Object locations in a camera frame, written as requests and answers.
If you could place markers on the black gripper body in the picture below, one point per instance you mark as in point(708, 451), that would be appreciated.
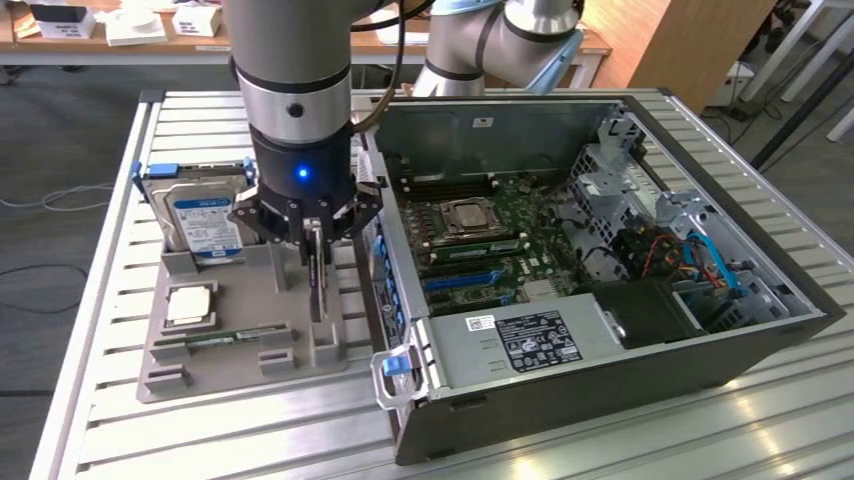
point(303, 170)

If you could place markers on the graphics card with metal bracket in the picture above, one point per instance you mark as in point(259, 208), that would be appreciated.
point(319, 290)

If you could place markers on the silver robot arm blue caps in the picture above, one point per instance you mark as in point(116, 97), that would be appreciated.
point(293, 60)

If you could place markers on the hard disk with blue carrier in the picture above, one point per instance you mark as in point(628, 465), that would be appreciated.
point(200, 225)

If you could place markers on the CPU seated in socket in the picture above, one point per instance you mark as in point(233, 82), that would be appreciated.
point(469, 216)

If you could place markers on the installed green RAM stick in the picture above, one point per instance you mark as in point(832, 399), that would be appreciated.
point(476, 251)

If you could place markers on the grey parts rack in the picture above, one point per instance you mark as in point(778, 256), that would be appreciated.
point(247, 310)

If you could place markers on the CPU socket with processor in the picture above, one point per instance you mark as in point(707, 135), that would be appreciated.
point(499, 227)

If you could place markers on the loose silver CPU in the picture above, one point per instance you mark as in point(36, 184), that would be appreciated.
point(188, 305)

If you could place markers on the blue expansion slot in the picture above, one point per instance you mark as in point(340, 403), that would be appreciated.
point(460, 281)

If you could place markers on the loose green RAM stick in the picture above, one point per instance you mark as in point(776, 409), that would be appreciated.
point(233, 337)

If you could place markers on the green motherboard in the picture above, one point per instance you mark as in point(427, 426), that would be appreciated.
point(534, 250)

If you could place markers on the white paper stack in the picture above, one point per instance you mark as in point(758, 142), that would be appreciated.
point(409, 39)

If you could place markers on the silver chipset heatsink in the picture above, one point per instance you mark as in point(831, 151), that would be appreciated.
point(547, 291)

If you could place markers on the small white printed box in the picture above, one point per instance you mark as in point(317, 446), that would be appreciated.
point(199, 22)

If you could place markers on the grey case latch blue clip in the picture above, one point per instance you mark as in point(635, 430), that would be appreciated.
point(393, 370)

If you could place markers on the silver disk bay cage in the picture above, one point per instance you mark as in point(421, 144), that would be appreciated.
point(600, 200)

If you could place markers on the grey power supply unit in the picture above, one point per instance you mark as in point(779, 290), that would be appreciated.
point(467, 360)

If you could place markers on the white box with round plate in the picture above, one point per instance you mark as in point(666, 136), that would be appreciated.
point(136, 30)

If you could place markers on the wooden desk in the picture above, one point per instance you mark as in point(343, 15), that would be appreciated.
point(67, 45)

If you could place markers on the white box with black lid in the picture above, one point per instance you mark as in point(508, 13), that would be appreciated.
point(63, 25)

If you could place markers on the open black PC case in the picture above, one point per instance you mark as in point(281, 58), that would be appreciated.
point(567, 400)

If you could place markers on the orange book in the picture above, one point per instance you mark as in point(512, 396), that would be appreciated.
point(26, 22)

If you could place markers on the wooden cabinet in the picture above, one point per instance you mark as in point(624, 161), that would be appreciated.
point(667, 45)

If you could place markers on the white floor device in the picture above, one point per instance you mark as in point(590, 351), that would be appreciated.
point(736, 82)

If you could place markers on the white table frame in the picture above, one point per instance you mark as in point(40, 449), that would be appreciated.
point(787, 50)

